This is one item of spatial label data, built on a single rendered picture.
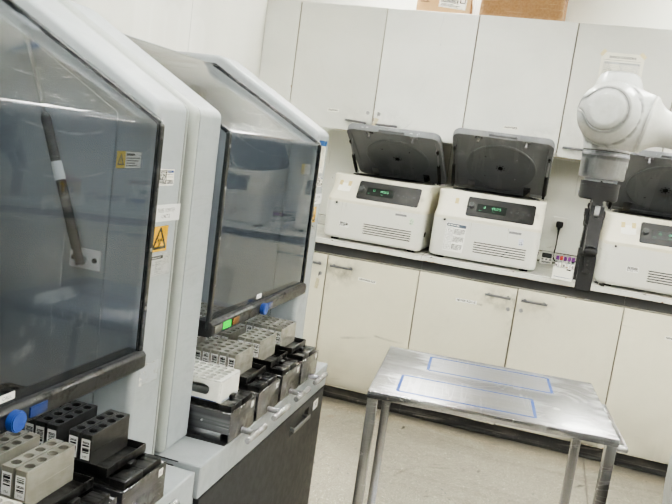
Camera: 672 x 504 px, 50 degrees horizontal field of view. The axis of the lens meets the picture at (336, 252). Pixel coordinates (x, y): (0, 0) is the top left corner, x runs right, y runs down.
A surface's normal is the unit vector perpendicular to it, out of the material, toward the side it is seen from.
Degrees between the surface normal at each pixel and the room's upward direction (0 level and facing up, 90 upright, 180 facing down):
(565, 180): 90
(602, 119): 84
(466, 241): 90
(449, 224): 90
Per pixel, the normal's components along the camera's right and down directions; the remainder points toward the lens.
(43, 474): 0.95, 0.17
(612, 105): -0.53, 0.04
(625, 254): -0.30, 0.10
